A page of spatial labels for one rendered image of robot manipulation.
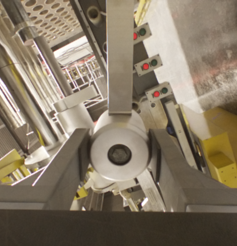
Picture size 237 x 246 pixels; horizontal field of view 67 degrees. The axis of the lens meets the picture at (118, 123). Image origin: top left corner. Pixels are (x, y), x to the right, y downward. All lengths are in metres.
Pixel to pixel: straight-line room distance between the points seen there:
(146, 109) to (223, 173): 0.58
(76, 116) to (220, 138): 0.96
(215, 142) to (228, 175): 0.19
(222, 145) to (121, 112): 1.06
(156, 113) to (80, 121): 0.56
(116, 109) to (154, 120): 1.12
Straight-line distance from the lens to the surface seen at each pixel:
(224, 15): 1.72
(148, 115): 1.25
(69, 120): 1.37
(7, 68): 1.16
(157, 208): 1.79
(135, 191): 2.00
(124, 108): 0.15
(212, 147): 1.17
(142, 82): 1.17
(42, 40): 1.47
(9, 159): 1.87
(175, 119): 1.20
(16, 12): 1.53
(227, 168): 1.10
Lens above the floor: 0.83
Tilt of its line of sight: 8 degrees up
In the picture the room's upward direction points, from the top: 113 degrees counter-clockwise
